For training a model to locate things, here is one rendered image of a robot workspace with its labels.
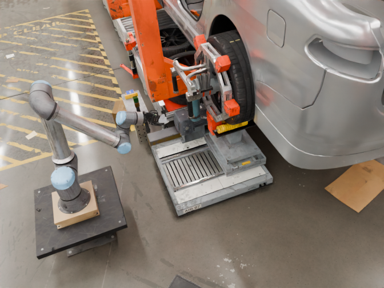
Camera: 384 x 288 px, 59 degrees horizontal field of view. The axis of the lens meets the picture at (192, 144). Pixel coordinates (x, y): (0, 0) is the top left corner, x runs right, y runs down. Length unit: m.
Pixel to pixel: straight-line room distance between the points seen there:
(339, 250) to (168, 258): 1.20
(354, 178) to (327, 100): 1.53
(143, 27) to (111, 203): 1.30
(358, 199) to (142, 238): 1.69
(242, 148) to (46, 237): 1.62
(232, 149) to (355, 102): 1.42
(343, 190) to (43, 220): 2.28
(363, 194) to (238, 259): 1.15
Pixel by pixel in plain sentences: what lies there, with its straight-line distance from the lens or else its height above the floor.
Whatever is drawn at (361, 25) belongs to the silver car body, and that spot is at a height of 1.61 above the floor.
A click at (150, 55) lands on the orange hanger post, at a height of 0.96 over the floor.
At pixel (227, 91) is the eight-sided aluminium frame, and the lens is 2.23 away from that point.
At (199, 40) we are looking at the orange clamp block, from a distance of 2.53.
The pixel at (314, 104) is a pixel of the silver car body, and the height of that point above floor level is 1.23.
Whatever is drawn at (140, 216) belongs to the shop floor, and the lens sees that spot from 2.79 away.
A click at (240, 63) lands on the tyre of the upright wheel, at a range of 2.23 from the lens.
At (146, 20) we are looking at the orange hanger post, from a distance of 2.61.
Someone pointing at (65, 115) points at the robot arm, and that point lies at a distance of 2.08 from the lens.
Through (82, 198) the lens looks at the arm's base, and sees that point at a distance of 2.50.
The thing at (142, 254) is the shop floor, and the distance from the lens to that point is 2.60.
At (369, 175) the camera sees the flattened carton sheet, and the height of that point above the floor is 0.01.
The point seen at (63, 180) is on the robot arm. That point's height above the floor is 0.63.
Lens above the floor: 2.23
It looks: 43 degrees down
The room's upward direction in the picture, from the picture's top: 7 degrees counter-clockwise
